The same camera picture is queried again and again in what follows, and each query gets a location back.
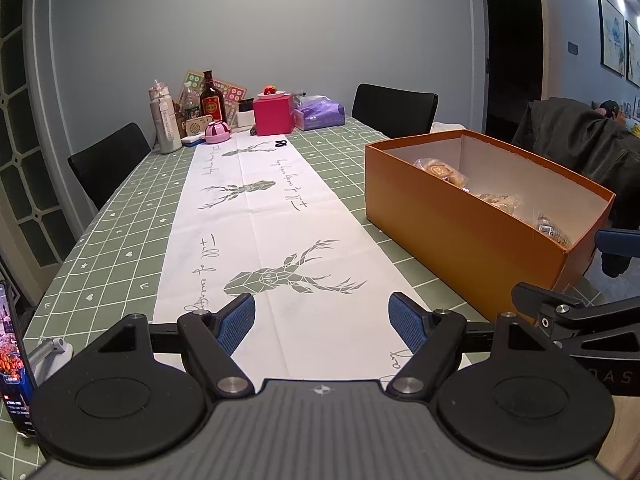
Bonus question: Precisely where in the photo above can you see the white phone stand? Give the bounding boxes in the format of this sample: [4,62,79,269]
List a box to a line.
[25,337,74,386]

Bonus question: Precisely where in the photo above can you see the black chair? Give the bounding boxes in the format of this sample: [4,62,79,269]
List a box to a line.
[351,83,440,139]
[67,122,152,211]

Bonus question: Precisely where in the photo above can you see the orange cardboard box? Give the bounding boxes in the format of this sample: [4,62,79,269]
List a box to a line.
[364,129,616,322]

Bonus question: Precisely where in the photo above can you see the clear vegetable chips bag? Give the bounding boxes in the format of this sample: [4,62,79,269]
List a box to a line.
[414,157,470,187]

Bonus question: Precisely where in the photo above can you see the clear nougat bag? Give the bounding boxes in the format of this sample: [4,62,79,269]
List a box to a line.
[472,191,522,217]

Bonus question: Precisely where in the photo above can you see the clear yellow sticks bag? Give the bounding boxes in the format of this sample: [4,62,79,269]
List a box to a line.
[536,214,572,250]

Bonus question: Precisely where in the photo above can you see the white deer print runner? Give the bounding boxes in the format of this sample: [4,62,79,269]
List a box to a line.
[152,130,476,386]

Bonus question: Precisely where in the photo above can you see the small beige radio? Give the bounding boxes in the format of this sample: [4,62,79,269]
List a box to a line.
[186,115,215,137]

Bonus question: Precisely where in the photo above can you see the large framed picture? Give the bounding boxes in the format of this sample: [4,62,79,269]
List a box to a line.
[597,0,626,78]

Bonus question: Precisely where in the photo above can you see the brown glass bottle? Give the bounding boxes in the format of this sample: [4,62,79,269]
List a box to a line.
[200,70,224,123]

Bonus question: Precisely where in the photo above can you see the smartphone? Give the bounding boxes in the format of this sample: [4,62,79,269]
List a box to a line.
[0,280,39,436]

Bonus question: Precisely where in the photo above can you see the dark jacket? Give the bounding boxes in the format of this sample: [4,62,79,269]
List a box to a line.
[512,99,640,233]

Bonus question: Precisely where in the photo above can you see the green checked tablecloth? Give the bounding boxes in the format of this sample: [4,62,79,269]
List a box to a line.
[0,117,601,480]

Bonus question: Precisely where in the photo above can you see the clear plastic bottle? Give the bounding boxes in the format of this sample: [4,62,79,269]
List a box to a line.
[177,81,201,129]

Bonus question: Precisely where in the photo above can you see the white labelled bottle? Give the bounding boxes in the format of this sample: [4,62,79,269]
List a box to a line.
[156,94,184,155]

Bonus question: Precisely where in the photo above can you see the purple tissue pack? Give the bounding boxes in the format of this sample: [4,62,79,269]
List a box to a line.
[294,95,346,132]

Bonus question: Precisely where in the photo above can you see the pale capped bottle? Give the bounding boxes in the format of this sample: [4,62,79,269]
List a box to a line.
[147,80,168,116]

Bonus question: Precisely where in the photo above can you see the pink round gadget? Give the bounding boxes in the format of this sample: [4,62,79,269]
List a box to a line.
[204,121,232,145]

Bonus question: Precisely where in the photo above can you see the glass panel door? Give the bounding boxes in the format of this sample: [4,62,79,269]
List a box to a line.
[0,0,76,271]

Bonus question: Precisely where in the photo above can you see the pink box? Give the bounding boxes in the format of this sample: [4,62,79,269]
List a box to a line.
[252,95,294,136]

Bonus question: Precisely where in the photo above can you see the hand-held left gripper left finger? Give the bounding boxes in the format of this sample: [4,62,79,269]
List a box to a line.
[82,292,257,398]

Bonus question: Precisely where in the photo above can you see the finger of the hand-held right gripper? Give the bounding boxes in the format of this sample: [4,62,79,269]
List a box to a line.
[511,282,640,351]
[595,228,640,257]

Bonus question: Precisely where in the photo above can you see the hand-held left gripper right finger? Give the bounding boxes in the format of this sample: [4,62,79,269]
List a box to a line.
[387,291,563,397]

